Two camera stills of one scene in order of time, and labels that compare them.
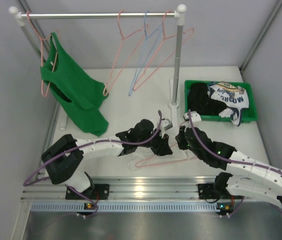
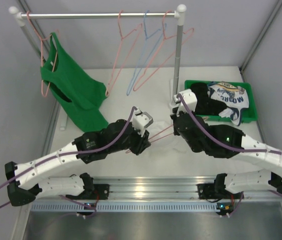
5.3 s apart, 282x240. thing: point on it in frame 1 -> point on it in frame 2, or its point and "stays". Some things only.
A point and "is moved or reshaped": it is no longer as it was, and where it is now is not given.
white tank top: (138, 162) is moved or reshaped
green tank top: (77, 92) stays
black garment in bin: (199, 100) stays
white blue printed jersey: (235, 98) stays
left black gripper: (160, 144) -> (141, 143)
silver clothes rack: (178, 14) stays
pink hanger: (160, 163) is moved or reshaped
